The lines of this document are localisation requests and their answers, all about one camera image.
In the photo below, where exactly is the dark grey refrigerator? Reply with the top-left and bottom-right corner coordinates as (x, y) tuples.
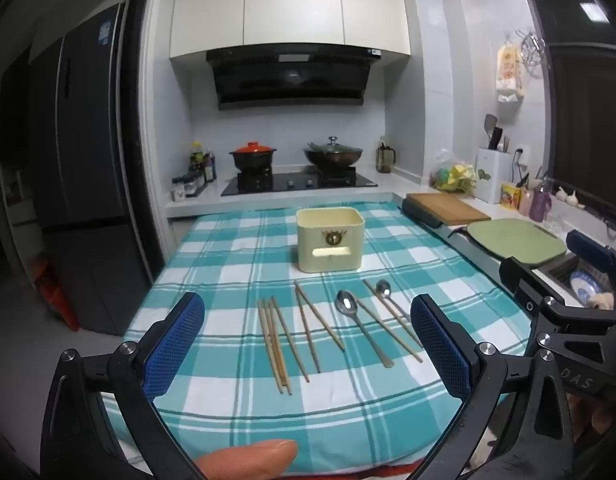
(25, 2), (156, 337)

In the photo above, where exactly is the small steel spoon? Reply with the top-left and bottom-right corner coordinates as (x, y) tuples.
(376, 279), (415, 334)

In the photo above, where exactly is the white knife block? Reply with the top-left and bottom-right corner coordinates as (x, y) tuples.
(475, 147), (512, 205)

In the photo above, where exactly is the green cutting board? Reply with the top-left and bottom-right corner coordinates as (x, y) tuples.
(466, 217), (567, 267)

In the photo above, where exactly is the brown glass jug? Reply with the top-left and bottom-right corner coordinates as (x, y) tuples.
(376, 137), (397, 174)

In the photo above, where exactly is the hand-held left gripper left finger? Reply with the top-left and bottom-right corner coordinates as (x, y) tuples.
(40, 291), (209, 480)

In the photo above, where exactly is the large steel spoon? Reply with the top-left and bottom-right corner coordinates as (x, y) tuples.
(336, 289), (395, 369)

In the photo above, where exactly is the teal checked tablecloth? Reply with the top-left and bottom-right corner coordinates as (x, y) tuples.
(100, 201), (538, 477)

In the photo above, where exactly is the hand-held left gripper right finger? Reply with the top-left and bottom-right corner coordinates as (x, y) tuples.
(410, 294), (581, 480)

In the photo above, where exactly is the white wall cabinet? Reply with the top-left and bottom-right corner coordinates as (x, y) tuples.
(169, 0), (413, 60)

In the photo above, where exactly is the dark wok with lid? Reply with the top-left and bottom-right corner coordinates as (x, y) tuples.
(303, 136), (363, 171)

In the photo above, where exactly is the yellow-cap sauce bottle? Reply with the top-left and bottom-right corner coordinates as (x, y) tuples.
(189, 141), (205, 186)

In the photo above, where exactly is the purple bottle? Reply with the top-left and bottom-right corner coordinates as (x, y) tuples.
(529, 180), (553, 222)

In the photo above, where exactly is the black clay pot red lid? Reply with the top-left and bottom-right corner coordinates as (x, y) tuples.
(230, 142), (279, 174)

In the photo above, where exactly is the red stool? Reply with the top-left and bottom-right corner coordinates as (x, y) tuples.
(34, 259), (82, 332)

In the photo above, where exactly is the plastic bag of yellow items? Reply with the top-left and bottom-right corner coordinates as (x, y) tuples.
(430, 149), (478, 195)

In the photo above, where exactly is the metal hanging rack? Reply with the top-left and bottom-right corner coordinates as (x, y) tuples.
(516, 29), (546, 80)

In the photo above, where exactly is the cream plastic utensil holder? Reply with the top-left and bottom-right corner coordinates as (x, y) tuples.
(295, 207), (366, 274)

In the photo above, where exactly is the printed hanging towel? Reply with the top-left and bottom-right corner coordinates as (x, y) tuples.
(495, 42), (526, 104)

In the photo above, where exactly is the blue and white bowl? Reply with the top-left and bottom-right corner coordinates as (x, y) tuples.
(569, 270), (601, 307)

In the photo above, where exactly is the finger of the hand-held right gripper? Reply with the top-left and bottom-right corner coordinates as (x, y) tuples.
(498, 256), (556, 319)
(566, 229), (616, 291)

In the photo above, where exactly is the black gas hob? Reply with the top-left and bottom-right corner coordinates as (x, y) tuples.
(221, 170), (379, 197)

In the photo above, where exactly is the dark window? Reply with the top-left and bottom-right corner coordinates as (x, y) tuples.
(528, 0), (616, 233)

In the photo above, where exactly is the black range hood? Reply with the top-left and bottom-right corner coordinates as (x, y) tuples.
(206, 44), (383, 111)

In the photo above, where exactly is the yellow printed container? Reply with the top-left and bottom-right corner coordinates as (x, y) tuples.
(500, 182), (522, 210)

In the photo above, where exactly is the wooden chopstick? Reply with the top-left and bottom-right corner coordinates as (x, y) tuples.
(263, 299), (289, 387)
(294, 281), (346, 352)
(363, 279), (423, 363)
(272, 297), (310, 383)
(294, 287), (321, 374)
(270, 298), (293, 395)
(257, 300), (285, 394)

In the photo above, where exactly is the wooden cutting board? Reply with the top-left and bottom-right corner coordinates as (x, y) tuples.
(407, 191), (491, 226)

